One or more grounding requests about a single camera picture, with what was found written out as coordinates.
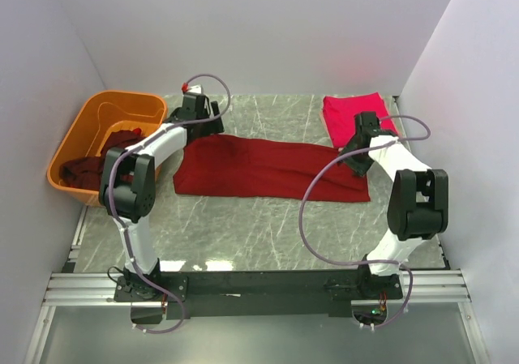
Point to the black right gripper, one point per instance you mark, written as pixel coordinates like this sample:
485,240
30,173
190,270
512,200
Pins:
360,169

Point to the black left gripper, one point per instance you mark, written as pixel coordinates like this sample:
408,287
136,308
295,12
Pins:
214,126

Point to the dark red t-shirt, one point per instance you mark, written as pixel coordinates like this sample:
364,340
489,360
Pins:
230,166

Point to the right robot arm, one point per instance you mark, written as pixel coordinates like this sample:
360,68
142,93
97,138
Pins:
417,208

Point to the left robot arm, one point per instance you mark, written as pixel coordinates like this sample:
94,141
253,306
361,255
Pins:
128,185

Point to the folded hot pink t-shirt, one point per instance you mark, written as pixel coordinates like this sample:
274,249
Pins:
344,116

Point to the orange plastic bin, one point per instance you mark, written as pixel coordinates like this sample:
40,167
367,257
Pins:
104,113

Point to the maroon t-shirt in bin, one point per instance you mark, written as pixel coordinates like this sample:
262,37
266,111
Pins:
85,173

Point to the black base crossbar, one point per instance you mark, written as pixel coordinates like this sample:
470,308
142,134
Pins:
212,294

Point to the aluminium extrusion rail frame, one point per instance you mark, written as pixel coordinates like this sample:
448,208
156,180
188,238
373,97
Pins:
79,322

